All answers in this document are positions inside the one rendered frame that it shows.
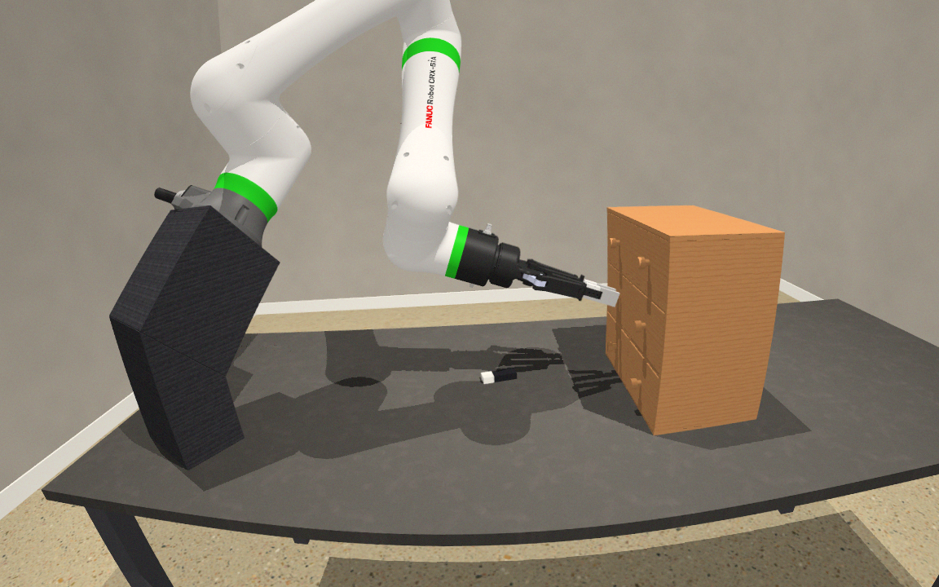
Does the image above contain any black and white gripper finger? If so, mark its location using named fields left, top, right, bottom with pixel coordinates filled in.
left=527, top=259, right=616, bottom=291
left=522, top=263, right=619, bottom=307

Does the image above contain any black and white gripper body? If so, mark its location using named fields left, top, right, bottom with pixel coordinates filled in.
left=489, top=242, right=546, bottom=288

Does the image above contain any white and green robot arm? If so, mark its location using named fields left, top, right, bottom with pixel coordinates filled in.
left=154, top=0, right=500, bottom=288

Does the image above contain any orange wooden chest of drawers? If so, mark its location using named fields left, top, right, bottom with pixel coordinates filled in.
left=606, top=205, right=785, bottom=435

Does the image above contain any wooden drawer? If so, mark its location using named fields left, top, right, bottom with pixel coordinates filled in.
left=608, top=213, right=633, bottom=278
left=608, top=263, right=632, bottom=333
left=633, top=225, right=668, bottom=307
left=630, top=285, right=665, bottom=373
left=626, top=342, right=659, bottom=430
left=606, top=312, right=629, bottom=384

